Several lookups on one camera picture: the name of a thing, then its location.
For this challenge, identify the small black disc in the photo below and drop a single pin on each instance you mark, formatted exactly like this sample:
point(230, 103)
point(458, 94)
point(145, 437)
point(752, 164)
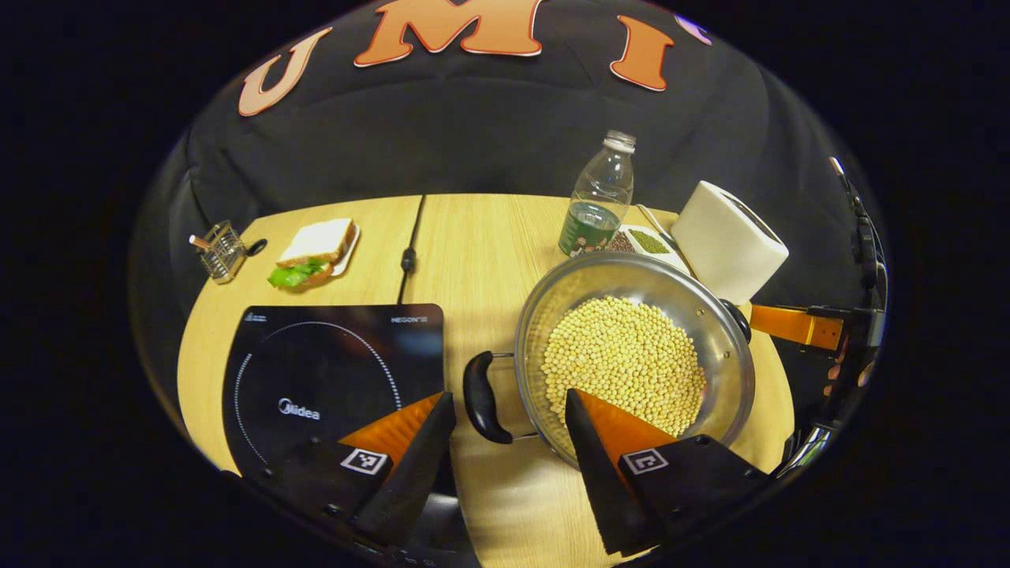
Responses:
point(256, 247)

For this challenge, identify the small white plate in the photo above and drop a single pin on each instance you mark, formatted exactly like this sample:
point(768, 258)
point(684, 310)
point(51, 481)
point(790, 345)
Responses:
point(347, 252)

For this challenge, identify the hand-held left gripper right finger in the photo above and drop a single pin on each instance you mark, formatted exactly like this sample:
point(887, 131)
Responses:
point(600, 481)

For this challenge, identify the black induction cooktop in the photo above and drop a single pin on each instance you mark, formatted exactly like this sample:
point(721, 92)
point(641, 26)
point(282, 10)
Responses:
point(316, 363)

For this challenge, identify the white toaster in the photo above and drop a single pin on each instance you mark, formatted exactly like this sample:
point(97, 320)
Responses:
point(730, 244)

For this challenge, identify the sandwich with lettuce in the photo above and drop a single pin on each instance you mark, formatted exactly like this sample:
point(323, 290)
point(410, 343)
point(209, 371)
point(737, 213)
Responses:
point(316, 248)

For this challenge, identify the white divided dish of beans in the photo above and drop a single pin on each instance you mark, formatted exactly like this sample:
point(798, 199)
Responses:
point(651, 243)

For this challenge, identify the black backdrop cloth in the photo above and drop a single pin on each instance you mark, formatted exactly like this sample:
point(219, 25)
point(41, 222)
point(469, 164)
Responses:
point(473, 134)

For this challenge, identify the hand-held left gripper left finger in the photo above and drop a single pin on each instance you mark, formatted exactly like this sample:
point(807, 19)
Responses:
point(414, 473)

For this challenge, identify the pile of soybeans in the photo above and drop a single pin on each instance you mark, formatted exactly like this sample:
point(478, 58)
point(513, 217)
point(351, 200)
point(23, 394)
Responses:
point(623, 359)

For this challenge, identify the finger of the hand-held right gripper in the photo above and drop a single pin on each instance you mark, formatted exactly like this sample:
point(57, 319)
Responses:
point(789, 325)

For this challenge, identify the clear plastic water bottle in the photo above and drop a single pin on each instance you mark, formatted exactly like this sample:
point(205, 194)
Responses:
point(596, 213)

